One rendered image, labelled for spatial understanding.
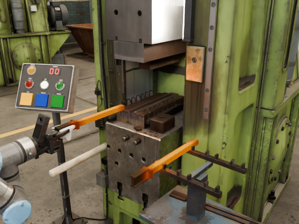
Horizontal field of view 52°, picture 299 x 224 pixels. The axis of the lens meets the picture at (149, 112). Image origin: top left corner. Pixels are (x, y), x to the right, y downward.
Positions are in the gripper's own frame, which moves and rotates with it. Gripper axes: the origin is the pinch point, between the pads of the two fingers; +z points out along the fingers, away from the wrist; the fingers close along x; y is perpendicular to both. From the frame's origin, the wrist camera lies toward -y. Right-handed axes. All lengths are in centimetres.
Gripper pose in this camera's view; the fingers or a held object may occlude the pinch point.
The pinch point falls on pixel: (70, 124)
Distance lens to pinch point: 136.9
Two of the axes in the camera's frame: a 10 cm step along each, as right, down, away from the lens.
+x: 8.0, 2.2, -5.6
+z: 6.0, -3.0, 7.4
